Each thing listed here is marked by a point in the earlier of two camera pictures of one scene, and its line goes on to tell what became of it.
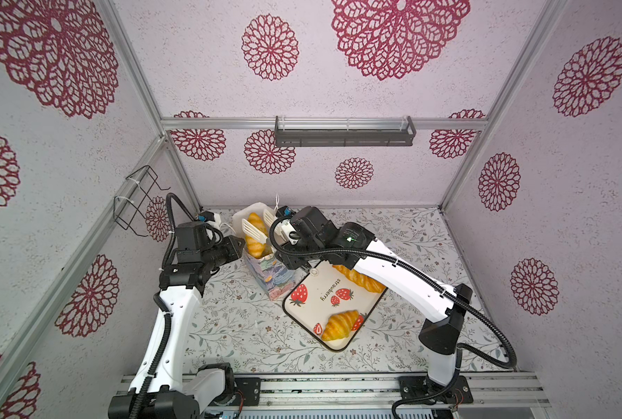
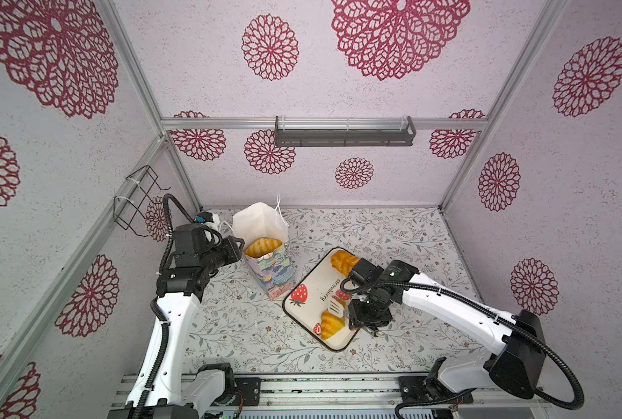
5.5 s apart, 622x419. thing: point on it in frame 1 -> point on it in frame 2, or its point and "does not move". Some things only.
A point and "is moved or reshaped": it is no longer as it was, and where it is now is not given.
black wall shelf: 343,137 does not move
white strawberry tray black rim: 316,293 does not move
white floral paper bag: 252,224 does not move
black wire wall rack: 130,214 does not move
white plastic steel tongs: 256,232 -> 335,307
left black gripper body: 218,254 does not move
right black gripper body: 296,260 -> 367,311
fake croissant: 256,249 is moved or reshaped
